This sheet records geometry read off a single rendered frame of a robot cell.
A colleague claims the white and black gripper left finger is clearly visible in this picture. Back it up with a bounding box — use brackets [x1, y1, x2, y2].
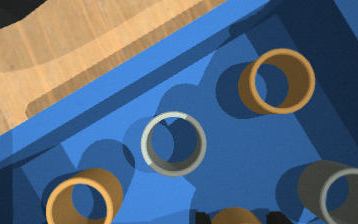
[195, 212, 212, 224]

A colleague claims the blue tray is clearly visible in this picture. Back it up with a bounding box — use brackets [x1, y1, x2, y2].
[0, 0, 358, 224]

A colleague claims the bronze bushing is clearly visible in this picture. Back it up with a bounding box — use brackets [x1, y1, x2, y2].
[211, 207, 262, 224]
[46, 168, 123, 224]
[238, 48, 315, 114]

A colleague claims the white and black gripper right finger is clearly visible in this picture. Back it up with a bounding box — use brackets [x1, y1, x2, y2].
[266, 211, 294, 224]

